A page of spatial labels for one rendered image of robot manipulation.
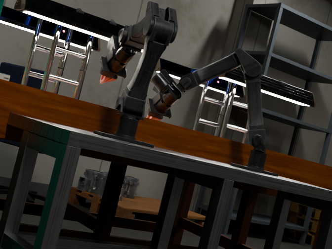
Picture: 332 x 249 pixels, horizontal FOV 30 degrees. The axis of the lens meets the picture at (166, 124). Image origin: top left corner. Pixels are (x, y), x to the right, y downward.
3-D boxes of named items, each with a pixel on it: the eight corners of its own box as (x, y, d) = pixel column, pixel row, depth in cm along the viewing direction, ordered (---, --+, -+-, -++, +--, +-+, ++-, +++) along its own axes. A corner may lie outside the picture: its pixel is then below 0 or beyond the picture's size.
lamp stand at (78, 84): (92, 128, 251) (119, 21, 251) (47, 117, 240) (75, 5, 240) (73, 122, 267) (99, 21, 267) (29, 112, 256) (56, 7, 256)
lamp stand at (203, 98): (216, 156, 337) (236, 76, 338) (187, 149, 326) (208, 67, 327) (196, 150, 353) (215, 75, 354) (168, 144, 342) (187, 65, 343)
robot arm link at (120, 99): (117, 95, 200) (122, 96, 195) (142, 102, 203) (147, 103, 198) (112, 114, 200) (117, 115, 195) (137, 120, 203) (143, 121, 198)
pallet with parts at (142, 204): (156, 212, 578) (164, 181, 579) (213, 234, 524) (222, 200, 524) (62, 200, 507) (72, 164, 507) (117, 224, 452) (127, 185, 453)
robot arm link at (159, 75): (148, 79, 233) (173, 59, 233) (151, 81, 242) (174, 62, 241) (168, 103, 232) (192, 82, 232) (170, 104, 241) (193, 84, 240)
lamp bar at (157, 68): (245, 98, 360) (248, 86, 360) (157, 70, 326) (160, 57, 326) (236, 97, 367) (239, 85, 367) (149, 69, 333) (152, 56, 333)
